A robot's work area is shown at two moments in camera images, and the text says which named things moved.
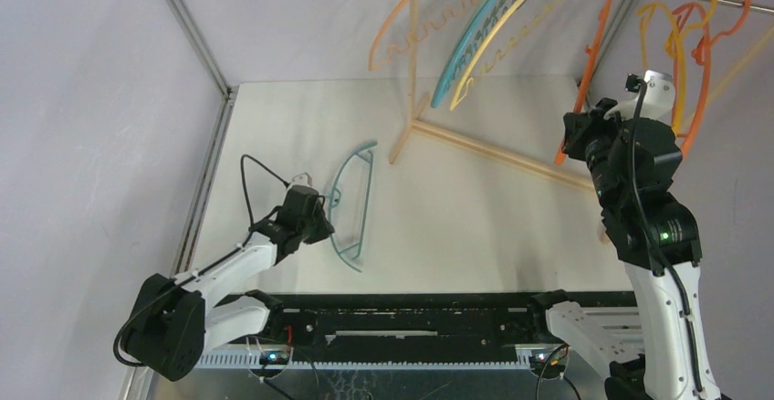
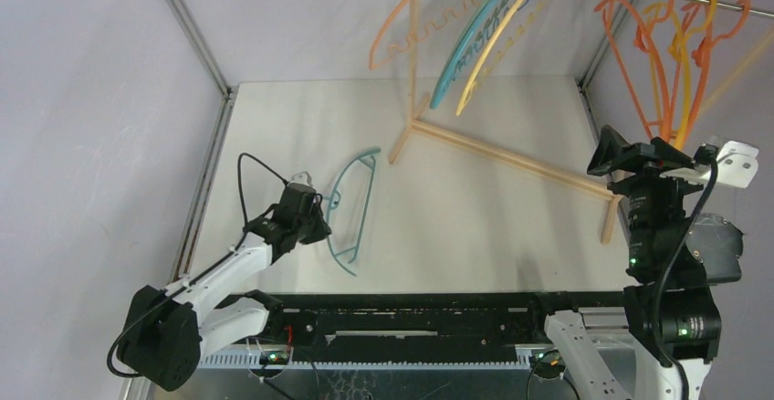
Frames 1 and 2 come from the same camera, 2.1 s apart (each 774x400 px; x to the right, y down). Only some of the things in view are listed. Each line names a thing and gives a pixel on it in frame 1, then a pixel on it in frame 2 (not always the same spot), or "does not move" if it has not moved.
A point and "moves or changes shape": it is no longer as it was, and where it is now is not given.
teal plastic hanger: (366, 149) moves or changes shape
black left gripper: (324, 230) does not move
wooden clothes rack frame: (417, 123) does not move
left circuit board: (274, 357) does not move
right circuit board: (555, 367) does not move
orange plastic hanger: (702, 55) moves or changes shape
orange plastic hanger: (592, 51) → (650, 31)
